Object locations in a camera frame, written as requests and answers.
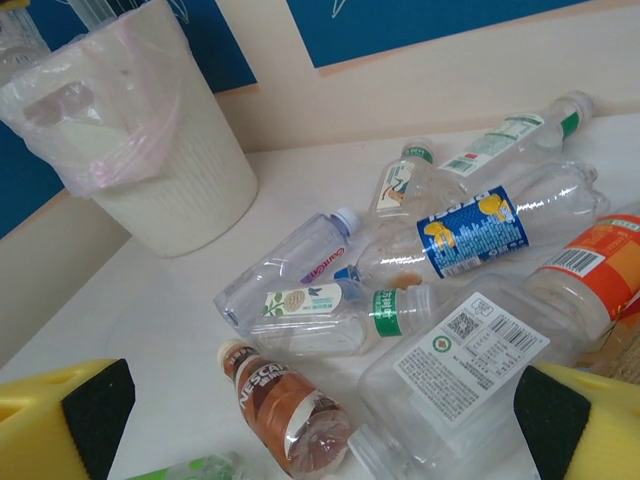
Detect clear bottle purple Ganten print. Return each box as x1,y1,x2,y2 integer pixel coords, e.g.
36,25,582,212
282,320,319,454
213,205,362,327

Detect orange label plastic bottle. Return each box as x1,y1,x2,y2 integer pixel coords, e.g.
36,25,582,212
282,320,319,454
523,213,640,374

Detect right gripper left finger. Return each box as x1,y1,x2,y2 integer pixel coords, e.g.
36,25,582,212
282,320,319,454
0,358,136,480

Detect large clear bottle white label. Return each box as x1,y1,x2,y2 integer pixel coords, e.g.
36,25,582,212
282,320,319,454
349,272,599,480

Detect clear bottle blue Pepsi label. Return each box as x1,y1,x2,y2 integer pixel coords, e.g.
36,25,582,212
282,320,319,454
333,159,612,297

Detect red label plastic bottle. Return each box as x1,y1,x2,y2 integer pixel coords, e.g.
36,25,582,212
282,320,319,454
582,299,640,389

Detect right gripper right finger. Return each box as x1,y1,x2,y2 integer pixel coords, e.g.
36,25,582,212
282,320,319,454
513,362,640,480

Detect clear bottle flower label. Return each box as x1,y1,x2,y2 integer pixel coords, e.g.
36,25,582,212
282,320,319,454
247,282,437,358

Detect white ribbed plastic bin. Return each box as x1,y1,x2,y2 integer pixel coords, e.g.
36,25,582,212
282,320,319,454
0,0,260,260

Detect clear bottle green white label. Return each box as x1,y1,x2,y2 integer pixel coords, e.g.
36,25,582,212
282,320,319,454
436,89,596,180

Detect clear plastic bin liner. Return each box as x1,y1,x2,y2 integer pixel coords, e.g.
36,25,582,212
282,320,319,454
0,0,191,199

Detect brown Nescafe bottle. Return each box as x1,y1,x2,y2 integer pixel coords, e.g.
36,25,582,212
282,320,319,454
215,338,352,480

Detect aluminium corner post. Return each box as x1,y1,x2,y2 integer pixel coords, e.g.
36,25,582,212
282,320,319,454
66,0,121,29

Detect clear bottle bird label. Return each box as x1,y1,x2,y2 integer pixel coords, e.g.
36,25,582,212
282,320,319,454
366,138,469,229

